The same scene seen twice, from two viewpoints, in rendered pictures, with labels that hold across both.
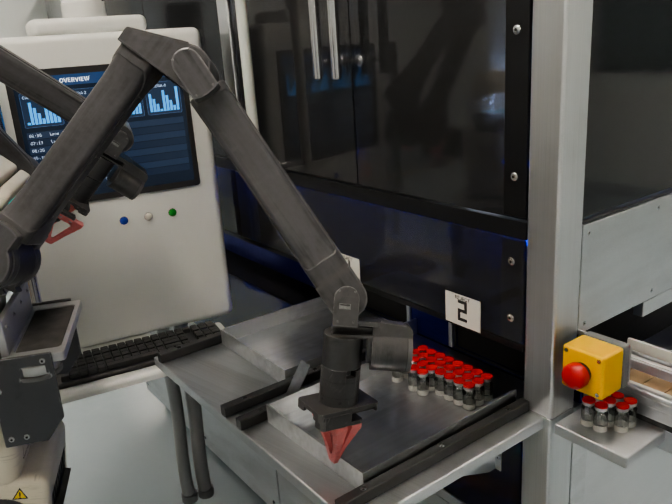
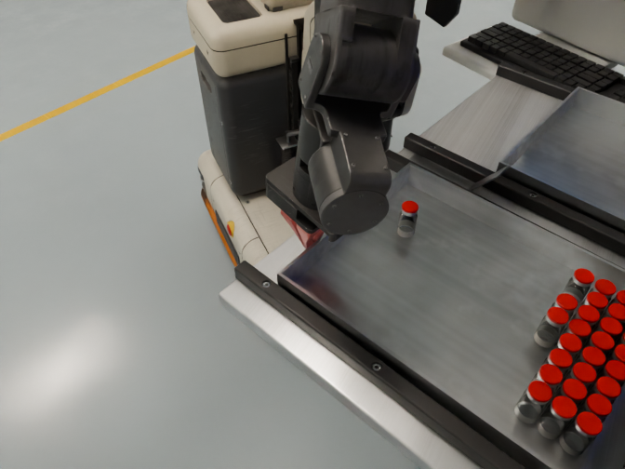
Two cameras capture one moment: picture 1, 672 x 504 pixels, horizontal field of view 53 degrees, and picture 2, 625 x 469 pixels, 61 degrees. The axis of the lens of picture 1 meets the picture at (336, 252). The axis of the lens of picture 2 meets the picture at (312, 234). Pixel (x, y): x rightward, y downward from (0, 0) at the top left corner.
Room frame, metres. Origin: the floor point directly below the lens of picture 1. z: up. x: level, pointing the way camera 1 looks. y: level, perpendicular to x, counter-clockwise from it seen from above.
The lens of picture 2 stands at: (0.77, -0.39, 1.37)
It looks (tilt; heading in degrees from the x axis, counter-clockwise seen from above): 46 degrees down; 78
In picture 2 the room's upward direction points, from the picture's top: straight up
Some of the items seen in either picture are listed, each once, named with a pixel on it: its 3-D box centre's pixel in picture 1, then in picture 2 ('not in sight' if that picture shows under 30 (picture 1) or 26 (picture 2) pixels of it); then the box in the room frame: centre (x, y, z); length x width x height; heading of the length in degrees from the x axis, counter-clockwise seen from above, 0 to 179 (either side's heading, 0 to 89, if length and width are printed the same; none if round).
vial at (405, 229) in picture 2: not in sight; (407, 220); (0.99, 0.04, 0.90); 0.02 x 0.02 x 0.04
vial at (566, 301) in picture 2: (414, 377); (560, 314); (1.10, -0.13, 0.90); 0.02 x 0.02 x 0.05
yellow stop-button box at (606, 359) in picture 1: (594, 365); not in sight; (0.94, -0.39, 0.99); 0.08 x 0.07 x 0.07; 126
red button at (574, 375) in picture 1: (577, 374); not in sight; (0.91, -0.35, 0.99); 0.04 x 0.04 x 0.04; 36
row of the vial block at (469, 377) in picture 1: (444, 375); (590, 359); (1.10, -0.18, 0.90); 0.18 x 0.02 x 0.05; 36
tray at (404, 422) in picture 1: (391, 406); (469, 293); (1.02, -0.08, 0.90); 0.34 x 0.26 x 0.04; 126
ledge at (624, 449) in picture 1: (613, 428); not in sight; (0.95, -0.43, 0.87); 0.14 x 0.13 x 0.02; 126
